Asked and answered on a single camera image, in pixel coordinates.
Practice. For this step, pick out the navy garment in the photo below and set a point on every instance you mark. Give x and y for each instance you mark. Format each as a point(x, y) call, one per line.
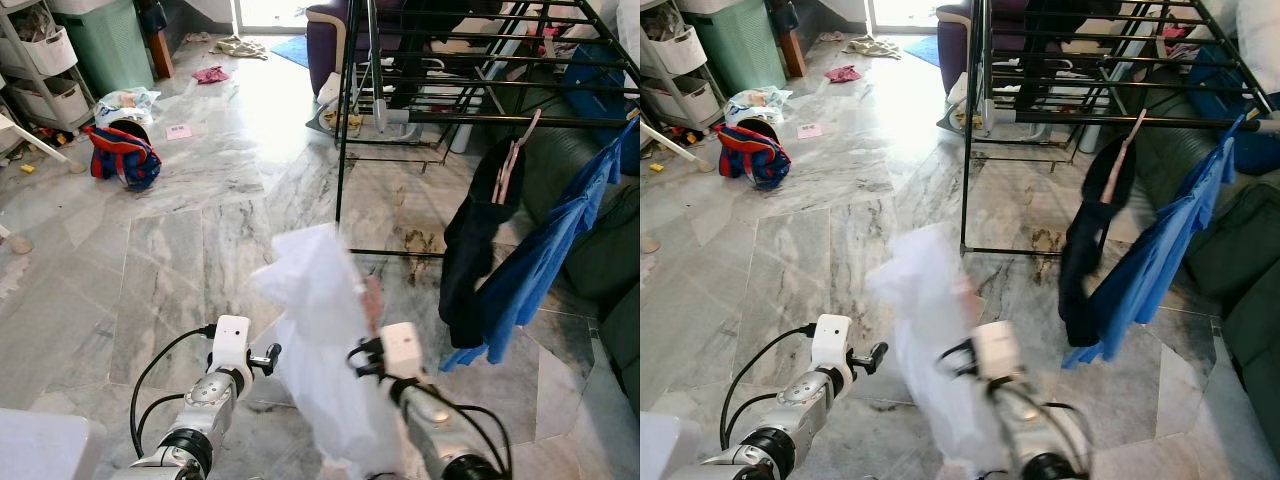
point(470, 250)
point(1085, 260)

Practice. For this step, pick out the black drying rack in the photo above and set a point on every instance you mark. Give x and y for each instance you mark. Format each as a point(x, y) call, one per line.
point(973, 150)
point(345, 130)

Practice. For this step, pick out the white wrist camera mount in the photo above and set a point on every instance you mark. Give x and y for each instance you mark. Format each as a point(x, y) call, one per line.
point(998, 350)
point(232, 340)
point(402, 348)
point(832, 340)

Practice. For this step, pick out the brown wooden furniture leg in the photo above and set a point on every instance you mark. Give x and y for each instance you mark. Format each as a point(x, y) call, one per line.
point(792, 50)
point(160, 50)

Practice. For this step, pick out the green sofa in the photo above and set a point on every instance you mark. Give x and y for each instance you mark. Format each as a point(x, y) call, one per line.
point(610, 260)
point(1250, 260)

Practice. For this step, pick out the white shirt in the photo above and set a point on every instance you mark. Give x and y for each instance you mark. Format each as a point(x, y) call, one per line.
point(935, 340)
point(320, 340)

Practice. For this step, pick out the beige cloth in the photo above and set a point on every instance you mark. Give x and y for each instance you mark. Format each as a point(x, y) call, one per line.
point(873, 47)
point(240, 47)

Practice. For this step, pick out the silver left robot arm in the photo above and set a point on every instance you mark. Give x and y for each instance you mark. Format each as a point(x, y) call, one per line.
point(810, 395)
point(205, 395)

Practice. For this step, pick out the black garment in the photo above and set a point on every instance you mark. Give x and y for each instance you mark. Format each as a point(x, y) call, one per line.
point(420, 50)
point(1050, 50)

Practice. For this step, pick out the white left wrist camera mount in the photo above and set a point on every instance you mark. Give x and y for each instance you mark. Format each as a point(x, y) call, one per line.
point(232, 340)
point(832, 340)

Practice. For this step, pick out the white printed plastic bag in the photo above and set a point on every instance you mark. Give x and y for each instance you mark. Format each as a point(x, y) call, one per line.
point(130, 103)
point(760, 103)

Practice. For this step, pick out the pink cloth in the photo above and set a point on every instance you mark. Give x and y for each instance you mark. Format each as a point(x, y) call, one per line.
point(843, 74)
point(210, 75)

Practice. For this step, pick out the blue garment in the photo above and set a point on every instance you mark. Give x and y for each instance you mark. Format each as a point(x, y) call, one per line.
point(1150, 260)
point(530, 270)

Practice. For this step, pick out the white pillow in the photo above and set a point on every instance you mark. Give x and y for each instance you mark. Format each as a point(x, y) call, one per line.
point(1260, 40)
point(628, 20)

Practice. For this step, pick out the blue floor mat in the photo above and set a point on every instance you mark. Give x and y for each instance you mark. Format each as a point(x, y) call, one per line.
point(292, 50)
point(925, 50)

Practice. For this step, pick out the white furniture leg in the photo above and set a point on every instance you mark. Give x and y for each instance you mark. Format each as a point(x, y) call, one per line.
point(648, 244)
point(680, 150)
point(15, 242)
point(40, 145)

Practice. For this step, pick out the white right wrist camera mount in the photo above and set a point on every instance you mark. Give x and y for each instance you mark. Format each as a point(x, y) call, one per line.
point(998, 350)
point(402, 348)

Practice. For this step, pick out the purple armchair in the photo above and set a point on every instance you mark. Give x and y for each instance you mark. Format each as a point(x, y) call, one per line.
point(325, 50)
point(955, 50)

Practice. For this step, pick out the red and blue bag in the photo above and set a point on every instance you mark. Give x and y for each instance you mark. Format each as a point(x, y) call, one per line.
point(125, 160)
point(755, 158)

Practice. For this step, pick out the pink card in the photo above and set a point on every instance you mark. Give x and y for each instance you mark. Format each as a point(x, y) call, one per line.
point(809, 130)
point(179, 131)

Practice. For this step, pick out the white storage bin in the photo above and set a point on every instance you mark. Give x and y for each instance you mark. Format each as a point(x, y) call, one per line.
point(45, 55)
point(680, 55)
point(55, 105)
point(690, 102)

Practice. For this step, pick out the mauve clothes hanger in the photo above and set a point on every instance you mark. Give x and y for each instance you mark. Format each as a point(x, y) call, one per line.
point(510, 165)
point(1118, 170)

